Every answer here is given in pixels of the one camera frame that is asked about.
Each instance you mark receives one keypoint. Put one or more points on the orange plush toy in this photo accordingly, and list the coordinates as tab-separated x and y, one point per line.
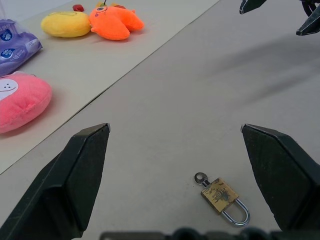
113	21

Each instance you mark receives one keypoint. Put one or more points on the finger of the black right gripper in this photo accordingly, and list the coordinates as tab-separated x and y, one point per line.
311	23
250	5

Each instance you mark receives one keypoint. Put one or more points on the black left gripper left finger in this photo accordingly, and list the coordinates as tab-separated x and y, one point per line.
62	185

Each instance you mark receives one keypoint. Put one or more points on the pink plush toy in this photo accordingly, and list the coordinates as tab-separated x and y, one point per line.
21	101

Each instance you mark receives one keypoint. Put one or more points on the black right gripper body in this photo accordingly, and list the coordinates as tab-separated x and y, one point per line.
310	3

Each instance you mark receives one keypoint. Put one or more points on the brass padlock with steel shackle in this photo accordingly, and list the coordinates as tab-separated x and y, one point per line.
221	197

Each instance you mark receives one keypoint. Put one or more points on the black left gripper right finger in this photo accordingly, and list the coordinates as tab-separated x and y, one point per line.
280	175

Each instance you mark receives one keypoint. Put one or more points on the yellow plush toy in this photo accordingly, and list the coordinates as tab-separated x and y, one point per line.
65	24

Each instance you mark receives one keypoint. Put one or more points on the purple tissue pack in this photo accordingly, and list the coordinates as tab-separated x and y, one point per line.
13	51

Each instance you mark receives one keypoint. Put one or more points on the small red toy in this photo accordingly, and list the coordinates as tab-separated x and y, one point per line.
78	7

